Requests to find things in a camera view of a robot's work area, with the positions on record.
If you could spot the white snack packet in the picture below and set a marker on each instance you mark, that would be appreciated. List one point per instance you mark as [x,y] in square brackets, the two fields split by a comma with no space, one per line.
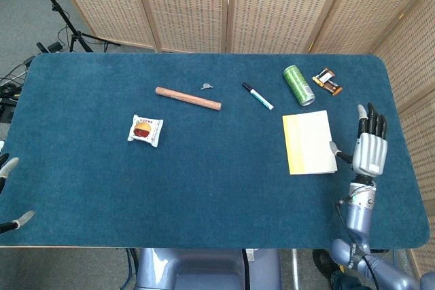
[144,130]

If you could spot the blue felt table mat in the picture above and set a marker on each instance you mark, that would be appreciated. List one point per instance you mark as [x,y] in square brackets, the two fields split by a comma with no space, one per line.
[204,184]

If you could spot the brown orange chocolate bar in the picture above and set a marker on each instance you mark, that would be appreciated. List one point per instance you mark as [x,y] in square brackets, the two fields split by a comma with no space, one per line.
[328,81]

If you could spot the small metal key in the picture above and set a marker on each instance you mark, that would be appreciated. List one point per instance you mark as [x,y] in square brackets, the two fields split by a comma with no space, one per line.
[206,86]

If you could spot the white marker pen black cap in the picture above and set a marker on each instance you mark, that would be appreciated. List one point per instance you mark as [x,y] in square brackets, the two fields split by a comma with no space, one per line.
[258,97]

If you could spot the yellow white notepad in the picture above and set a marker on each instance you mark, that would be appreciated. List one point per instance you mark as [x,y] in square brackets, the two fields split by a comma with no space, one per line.
[309,144]

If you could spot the black tripod stand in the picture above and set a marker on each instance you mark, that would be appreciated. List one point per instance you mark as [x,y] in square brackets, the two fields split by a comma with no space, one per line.
[57,8]

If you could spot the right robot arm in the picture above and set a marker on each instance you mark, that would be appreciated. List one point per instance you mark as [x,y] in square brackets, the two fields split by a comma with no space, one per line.
[360,218]

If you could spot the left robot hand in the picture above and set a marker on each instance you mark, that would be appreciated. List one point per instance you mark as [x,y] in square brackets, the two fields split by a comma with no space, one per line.
[12,164]

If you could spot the blue-grey robot torso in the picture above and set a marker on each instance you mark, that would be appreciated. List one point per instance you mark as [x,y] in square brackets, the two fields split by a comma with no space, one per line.
[204,269]

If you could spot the green drink can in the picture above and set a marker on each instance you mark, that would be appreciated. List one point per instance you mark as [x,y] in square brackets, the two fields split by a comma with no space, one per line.
[299,84]

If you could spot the brown cardboard tube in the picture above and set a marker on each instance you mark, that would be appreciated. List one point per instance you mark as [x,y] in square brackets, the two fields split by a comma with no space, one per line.
[187,98]

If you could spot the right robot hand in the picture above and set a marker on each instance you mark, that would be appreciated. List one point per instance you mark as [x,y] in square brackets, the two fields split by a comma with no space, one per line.
[370,150]

